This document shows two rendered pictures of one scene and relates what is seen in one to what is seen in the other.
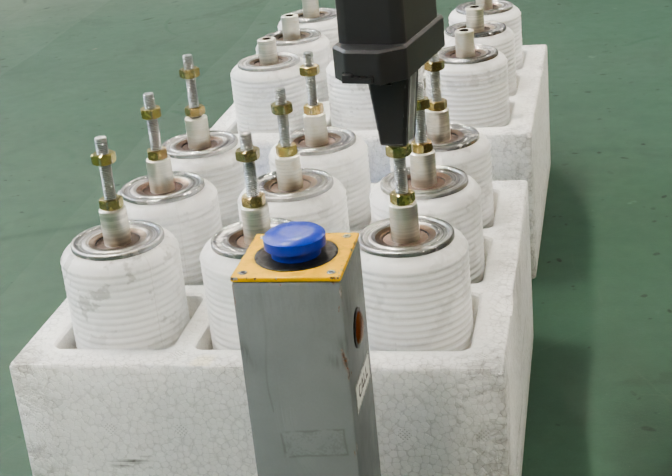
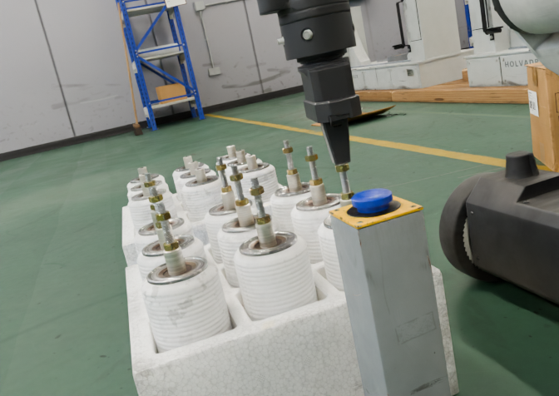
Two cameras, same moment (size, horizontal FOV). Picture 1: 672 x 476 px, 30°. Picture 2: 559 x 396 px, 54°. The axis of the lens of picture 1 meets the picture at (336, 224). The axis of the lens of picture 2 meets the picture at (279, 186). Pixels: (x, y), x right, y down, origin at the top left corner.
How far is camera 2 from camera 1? 0.49 m
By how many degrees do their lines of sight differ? 27
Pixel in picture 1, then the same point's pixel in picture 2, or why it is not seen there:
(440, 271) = not seen: hidden behind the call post
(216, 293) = (259, 280)
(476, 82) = (266, 178)
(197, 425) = (271, 370)
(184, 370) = (259, 334)
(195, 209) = (199, 249)
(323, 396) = (418, 292)
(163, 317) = (223, 310)
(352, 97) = (204, 200)
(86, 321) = (175, 327)
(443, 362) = not seen: hidden behind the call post
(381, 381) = not seen: hidden behind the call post
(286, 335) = (394, 256)
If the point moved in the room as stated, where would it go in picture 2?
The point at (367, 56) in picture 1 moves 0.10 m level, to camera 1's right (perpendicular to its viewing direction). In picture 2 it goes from (343, 101) to (408, 84)
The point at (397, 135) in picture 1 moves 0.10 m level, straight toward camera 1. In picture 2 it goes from (346, 155) to (395, 162)
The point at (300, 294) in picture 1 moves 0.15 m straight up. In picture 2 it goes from (401, 225) to (374, 64)
